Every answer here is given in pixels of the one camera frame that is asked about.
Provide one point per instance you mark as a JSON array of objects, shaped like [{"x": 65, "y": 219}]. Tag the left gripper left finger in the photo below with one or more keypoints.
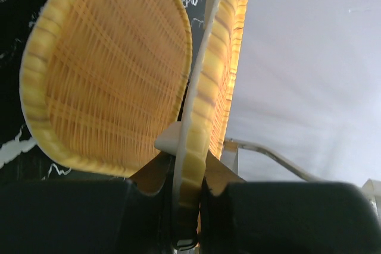
[{"x": 90, "y": 214}]

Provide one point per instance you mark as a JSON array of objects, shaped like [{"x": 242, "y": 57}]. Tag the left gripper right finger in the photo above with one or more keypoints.
[{"x": 239, "y": 216}]

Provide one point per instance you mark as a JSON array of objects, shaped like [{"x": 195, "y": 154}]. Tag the large orange woven tray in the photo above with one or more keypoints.
[{"x": 101, "y": 79}]

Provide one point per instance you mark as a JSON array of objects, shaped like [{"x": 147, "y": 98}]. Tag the steel two-tier dish rack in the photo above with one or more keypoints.
[{"x": 371, "y": 188}]

